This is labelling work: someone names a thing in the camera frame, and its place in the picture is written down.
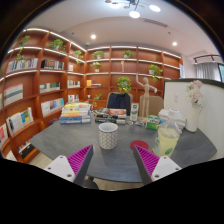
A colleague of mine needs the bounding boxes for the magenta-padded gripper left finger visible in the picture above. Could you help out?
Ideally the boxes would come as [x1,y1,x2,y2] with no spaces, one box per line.
[43,144,95,187]

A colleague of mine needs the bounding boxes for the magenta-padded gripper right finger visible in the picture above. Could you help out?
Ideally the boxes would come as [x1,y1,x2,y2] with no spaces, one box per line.
[133,144,183,186]

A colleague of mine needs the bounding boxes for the clear bottle with yellow drink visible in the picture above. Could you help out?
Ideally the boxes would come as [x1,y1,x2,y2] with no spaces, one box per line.
[152,108,183,158]

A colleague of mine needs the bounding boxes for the flat round red coaster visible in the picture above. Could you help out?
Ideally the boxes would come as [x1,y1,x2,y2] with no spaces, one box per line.
[129,139,150,152]

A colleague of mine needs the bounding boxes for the green and white box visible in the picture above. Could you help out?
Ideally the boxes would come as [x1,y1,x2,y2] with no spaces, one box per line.
[145,114,161,131]

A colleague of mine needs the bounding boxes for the stack of colourful books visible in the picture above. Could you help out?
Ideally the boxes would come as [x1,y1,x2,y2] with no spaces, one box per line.
[58,102,92,125]

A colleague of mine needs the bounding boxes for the white cup with triangle pattern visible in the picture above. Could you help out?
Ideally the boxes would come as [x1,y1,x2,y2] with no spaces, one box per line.
[98,122,119,150]

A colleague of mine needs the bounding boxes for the small white green carton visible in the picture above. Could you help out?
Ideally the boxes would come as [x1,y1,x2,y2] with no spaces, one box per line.
[129,102,140,122]

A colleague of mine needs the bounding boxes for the tan upholstered chair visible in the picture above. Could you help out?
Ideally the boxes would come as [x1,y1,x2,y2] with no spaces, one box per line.
[139,95,165,117]

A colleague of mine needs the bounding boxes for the white vase with pale flowers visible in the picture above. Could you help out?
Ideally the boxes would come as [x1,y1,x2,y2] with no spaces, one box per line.
[185,79,205,133]

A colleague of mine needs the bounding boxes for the wooden artist mannequin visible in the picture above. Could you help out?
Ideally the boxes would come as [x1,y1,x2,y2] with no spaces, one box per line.
[135,73,158,122]

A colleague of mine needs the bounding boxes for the dark office chair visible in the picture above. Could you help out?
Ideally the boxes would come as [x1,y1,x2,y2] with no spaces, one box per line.
[106,92,134,116]

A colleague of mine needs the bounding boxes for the wooden shelf unit with books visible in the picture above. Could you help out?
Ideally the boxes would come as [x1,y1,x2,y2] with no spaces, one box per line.
[0,28,184,164]

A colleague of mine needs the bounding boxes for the grey curtain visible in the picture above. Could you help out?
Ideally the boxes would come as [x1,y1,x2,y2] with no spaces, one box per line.
[194,61,221,83]

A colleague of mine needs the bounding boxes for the window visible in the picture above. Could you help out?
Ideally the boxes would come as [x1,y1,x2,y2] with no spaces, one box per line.
[218,63,224,83]

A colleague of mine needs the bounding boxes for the branched ceiling lamp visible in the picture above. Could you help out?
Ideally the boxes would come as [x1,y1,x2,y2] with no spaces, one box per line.
[104,0,162,19]

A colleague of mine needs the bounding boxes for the black ceiling track light rail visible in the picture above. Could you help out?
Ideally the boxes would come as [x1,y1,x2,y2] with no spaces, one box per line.
[193,53,223,65]

